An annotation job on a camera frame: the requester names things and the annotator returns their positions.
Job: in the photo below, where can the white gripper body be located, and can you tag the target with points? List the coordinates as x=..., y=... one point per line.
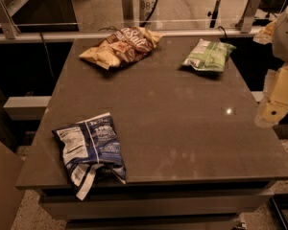
x=286, y=37

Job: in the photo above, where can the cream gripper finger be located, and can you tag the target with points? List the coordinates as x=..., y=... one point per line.
x=265, y=35
x=269, y=114

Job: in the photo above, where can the brown chip bag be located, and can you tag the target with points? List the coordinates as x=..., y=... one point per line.
x=125, y=46

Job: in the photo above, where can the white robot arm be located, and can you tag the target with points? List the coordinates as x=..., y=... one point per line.
x=279, y=42

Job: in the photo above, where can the green chip bag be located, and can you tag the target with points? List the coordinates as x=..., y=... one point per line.
x=209, y=56

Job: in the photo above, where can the blue chip bag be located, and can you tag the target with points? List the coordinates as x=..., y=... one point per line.
x=88, y=148

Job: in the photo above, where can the white cylinder with number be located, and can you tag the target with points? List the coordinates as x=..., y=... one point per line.
x=146, y=10

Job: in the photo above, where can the metal bracket right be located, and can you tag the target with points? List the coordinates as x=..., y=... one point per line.
x=245, y=23

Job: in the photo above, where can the metal bracket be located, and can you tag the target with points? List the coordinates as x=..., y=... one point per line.
x=9, y=29
x=245, y=23
x=127, y=8

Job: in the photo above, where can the metal rail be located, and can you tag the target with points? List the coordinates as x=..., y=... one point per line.
x=70, y=36

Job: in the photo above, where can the metal bracket centre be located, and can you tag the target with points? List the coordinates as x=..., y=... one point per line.
x=127, y=8

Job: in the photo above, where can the metal bracket left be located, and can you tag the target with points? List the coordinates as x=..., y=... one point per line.
x=9, y=29

